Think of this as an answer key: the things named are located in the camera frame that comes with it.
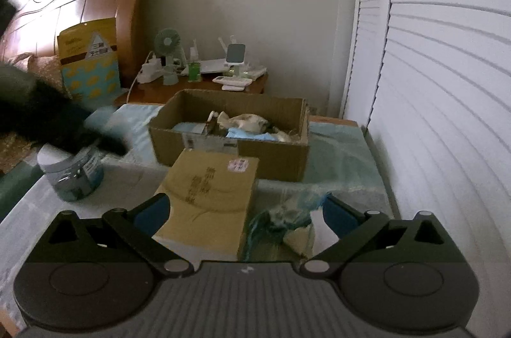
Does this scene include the white power strip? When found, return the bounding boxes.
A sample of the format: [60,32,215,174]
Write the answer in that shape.
[138,56,165,84]

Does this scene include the white cloth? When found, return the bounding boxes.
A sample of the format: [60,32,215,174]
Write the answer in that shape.
[283,209,341,257]

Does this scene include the yellow printed bag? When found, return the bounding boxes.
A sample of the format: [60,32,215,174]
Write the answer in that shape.
[56,19,121,103]

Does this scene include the clear jar white lid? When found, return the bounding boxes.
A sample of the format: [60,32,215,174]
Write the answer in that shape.
[37,144,105,203]

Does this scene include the white remote control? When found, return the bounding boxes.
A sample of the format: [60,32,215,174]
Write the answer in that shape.
[212,75,253,85]

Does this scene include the white camera device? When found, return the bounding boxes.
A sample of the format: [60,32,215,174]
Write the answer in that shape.
[225,42,247,77]

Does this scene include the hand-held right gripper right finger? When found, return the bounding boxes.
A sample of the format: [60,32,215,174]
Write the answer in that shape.
[299,196,472,279]

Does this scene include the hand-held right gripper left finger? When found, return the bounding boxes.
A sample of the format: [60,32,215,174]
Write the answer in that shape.
[22,193,194,277]

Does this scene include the cardboard box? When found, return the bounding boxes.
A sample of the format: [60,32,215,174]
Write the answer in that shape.
[149,89,311,183]

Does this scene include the white router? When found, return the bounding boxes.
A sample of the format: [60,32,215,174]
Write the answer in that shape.
[199,36,266,80]

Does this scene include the green bed sheet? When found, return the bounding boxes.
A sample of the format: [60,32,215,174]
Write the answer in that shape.
[0,168,42,221]

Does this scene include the wooden nightstand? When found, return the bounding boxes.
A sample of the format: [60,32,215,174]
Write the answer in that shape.
[127,72,269,108]

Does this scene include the pale green cup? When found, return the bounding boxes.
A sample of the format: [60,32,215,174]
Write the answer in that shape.
[162,64,179,85]

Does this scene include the small tan-topped box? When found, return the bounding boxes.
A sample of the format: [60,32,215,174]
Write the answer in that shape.
[154,148,260,261]

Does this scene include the teal tassel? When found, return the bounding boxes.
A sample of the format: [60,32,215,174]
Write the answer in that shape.
[243,192,322,256]

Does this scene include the small green desk fan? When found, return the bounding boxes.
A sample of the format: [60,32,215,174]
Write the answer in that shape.
[155,28,180,66]

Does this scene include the white louvered doors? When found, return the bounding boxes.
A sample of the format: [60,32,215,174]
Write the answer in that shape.
[339,0,511,338]

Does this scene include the person's left forearm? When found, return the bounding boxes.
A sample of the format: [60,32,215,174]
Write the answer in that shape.
[0,60,129,156]

